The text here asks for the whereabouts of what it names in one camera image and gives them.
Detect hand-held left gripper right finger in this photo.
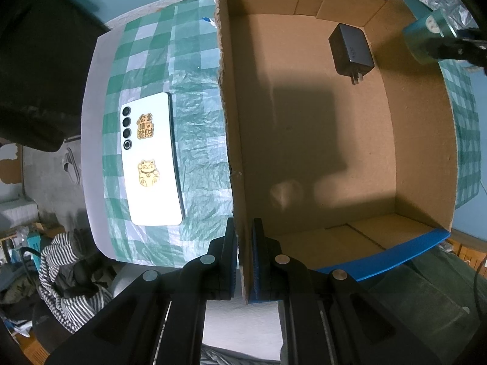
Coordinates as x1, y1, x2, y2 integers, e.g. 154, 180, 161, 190
249, 217, 444, 365

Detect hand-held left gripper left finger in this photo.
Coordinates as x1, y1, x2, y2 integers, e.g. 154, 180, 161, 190
46, 217, 239, 365

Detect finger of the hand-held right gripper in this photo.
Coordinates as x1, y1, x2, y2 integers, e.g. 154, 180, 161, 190
427, 26, 487, 77

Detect pale green metal cylinder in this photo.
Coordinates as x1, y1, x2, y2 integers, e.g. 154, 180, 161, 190
402, 9, 457, 63

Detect cardboard box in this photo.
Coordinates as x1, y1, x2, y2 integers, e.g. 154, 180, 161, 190
215, 0, 459, 305

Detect white paper towel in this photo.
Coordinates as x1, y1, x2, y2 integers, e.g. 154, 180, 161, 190
201, 299, 284, 363

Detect white smartphone with gold stickers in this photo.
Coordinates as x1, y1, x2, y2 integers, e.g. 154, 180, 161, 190
120, 91, 186, 226

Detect green white checkered tablecloth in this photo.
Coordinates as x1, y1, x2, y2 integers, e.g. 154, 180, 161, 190
102, 0, 481, 268

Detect dark green cloth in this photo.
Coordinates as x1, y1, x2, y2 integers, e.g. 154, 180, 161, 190
365, 246, 485, 365

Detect black white striped cloth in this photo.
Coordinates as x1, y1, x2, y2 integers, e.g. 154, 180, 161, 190
37, 231, 115, 334

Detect white slipper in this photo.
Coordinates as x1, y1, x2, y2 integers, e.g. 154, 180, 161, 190
61, 146, 83, 184

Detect teal box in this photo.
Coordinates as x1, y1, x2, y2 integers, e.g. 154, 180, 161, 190
26, 234, 43, 271

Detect black wall charger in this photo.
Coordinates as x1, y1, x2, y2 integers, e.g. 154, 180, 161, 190
328, 23, 376, 86

